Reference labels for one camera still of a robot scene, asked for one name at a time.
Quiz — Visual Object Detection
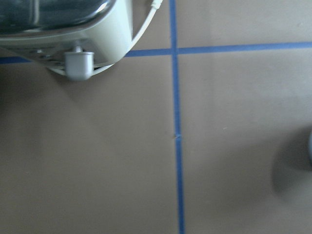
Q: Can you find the blue bowl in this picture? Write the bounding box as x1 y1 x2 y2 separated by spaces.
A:
308 132 312 165

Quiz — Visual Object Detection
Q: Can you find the silver white toaster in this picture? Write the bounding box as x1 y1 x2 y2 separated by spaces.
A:
0 0 133 80

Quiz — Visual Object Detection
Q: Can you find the white toaster power cord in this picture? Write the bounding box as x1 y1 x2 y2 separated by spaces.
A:
92 0 164 72

